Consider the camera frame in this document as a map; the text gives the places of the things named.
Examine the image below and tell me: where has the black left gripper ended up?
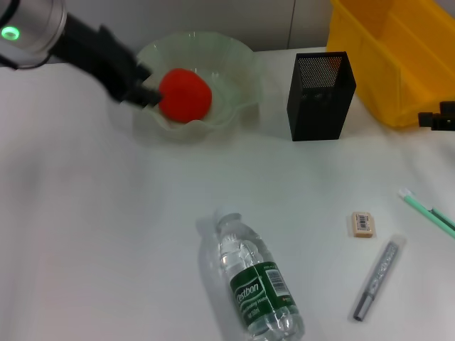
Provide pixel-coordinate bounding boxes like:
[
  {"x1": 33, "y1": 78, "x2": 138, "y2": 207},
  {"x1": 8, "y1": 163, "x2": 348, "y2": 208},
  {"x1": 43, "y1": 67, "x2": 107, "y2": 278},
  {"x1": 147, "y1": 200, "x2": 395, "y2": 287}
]
[{"x1": 52, "y1": 13, "x2": 165, "y2": 108}]

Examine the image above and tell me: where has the orange-red round fruit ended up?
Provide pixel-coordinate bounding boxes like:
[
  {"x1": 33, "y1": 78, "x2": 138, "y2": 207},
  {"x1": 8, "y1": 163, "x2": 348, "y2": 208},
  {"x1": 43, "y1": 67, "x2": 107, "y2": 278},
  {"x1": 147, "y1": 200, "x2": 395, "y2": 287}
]
[{"x1": 157, "y1": 67, "x2": 213, "y2": 124}]

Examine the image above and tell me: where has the clear water bottle green label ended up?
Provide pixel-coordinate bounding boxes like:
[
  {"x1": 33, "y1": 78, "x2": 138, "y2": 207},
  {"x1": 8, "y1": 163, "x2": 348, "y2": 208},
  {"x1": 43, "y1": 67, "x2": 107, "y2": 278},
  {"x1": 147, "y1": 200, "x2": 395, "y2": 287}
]
[{"x1": 197, "y1": 209, "x2": 306, "y2": 341}]

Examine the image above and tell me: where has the green pen white tip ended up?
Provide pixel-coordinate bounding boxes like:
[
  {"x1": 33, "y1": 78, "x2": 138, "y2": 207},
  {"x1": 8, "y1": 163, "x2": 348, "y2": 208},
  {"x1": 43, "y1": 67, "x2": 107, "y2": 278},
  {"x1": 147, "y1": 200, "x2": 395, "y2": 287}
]
[{"x1": 397, "y1": 188, "x2": 455, "y2": 239}]

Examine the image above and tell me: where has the pale green glass fruit bowl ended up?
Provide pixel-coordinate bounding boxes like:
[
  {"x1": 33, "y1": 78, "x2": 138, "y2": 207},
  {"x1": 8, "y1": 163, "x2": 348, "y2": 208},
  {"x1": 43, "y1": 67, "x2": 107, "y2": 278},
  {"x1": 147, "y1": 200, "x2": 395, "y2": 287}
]
[{"x1": 131, "y1": 31, "x2": 266, "y2": 145}]

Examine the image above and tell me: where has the black mesh pen holder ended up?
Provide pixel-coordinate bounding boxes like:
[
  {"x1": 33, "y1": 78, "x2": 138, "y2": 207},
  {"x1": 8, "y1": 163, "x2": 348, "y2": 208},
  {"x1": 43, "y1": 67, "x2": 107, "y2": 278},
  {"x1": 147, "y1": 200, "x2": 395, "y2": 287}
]
[{"x1": 286, "y1": 51, "x2": 358, "y2": 142}]

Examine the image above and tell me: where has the beige eraser with barcode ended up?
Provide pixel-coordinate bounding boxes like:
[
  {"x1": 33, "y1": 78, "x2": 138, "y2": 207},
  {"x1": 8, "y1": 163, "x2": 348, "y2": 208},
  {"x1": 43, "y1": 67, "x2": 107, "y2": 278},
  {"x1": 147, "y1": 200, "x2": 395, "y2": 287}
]
[{"x1": 350, "y1": 211, "x2": 376, "y2": 239}]

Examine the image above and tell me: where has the grey pen in clear sleeve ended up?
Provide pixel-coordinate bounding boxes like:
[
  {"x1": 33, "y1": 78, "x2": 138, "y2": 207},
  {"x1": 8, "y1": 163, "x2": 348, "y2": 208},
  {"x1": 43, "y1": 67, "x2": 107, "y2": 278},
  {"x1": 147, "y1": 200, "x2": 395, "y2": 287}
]
[{"x1": 353, "y1": 234, "x2": 407, "y2": 323}]

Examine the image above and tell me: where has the yellow plastic bin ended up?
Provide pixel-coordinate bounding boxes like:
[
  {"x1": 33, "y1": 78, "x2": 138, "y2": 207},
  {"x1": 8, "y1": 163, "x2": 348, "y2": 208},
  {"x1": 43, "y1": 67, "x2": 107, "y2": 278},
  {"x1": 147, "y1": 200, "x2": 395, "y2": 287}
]
[{"x1": 326, "y1": 0, "x2": 455, "y2": 129}]

